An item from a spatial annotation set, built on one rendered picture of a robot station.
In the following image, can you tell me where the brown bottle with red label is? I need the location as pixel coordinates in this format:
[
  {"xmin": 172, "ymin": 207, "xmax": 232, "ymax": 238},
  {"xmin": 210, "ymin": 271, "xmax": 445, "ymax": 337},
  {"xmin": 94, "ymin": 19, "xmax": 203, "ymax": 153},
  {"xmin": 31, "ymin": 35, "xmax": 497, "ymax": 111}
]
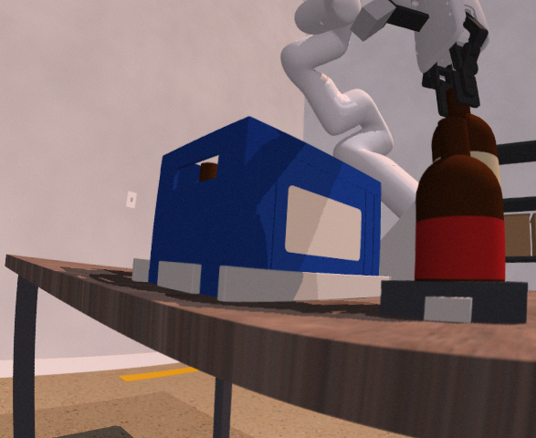
[{"xmin": 415, "ymin": 117, "xmax": 505, "ymax": 282}]

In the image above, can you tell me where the blue crate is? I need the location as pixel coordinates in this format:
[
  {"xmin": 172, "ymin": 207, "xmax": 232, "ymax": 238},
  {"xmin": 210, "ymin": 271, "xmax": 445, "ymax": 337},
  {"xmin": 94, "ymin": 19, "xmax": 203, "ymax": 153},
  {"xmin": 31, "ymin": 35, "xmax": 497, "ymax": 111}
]
[{"xmin": 148, "ymin": 116, "xmax": 381, "ymax": 297}]

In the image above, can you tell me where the brown glass bottle with beige label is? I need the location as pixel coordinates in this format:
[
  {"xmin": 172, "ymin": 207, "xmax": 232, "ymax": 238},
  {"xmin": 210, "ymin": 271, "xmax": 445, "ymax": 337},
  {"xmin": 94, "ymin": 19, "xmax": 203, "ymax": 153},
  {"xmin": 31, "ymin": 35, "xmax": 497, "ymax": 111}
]
[{"xmin": 431, "ymin": 88, "xmax": 500, "ymax": 184}]

